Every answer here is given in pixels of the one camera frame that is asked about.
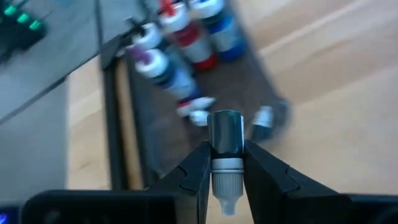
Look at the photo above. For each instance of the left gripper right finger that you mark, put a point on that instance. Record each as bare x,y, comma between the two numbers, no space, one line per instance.
280,196

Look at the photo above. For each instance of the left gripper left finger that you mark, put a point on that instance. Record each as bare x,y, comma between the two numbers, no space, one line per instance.
189,193

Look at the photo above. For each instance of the small green food coloring bottle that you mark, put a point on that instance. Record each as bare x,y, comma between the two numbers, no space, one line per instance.
225,133

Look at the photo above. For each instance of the small blue food coloring bottle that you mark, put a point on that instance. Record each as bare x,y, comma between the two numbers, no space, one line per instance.
262,119

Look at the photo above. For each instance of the small red food coloring bottle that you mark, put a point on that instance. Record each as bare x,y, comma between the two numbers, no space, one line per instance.
199,102

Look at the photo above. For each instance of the large purple food coloring bottle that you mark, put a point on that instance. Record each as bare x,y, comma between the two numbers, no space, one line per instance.
180,84

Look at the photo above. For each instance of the large red food coloring bottle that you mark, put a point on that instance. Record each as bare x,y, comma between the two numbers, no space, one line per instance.
192,40

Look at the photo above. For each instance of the large black food coloring bottle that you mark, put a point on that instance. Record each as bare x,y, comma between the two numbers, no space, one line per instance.
149,35

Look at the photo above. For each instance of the large blue food coloring bottle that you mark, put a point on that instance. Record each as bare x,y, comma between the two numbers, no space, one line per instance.
227,34

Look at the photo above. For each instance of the gray plastic bin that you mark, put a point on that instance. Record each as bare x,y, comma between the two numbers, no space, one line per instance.
236,90

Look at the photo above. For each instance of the black device with green lights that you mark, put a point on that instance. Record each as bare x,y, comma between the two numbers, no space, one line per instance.
21,34

